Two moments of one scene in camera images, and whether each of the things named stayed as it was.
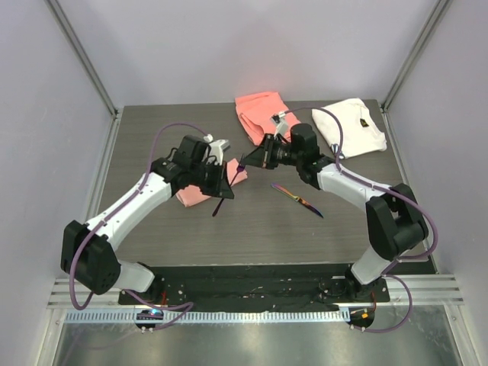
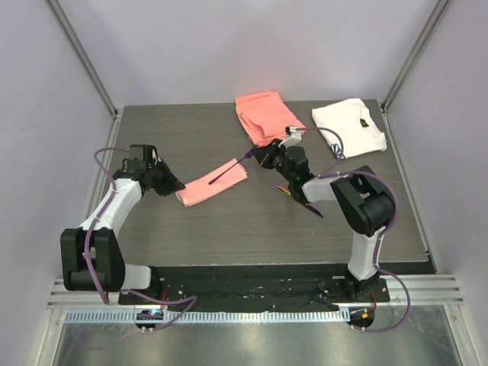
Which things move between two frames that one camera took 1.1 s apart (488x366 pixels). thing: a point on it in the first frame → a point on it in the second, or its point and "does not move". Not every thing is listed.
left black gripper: [220, 187] → [171, 185]
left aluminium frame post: [56, 9] does not move
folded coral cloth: [255, 111] does not move
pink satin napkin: [192, 194] does not move
